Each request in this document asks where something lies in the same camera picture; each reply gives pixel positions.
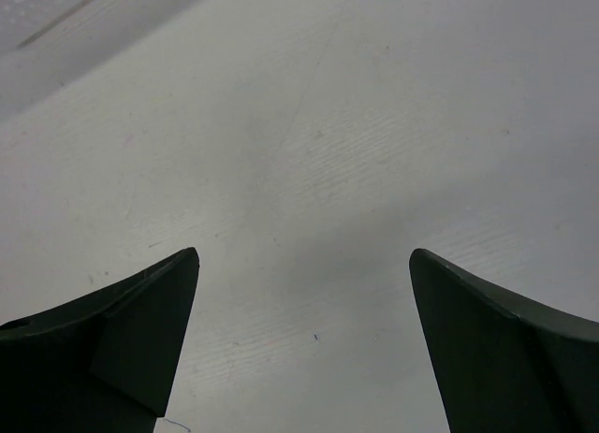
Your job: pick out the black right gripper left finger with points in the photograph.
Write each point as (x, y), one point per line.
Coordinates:
(104, 362)

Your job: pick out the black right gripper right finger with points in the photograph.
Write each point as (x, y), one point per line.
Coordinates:
(504, 362)

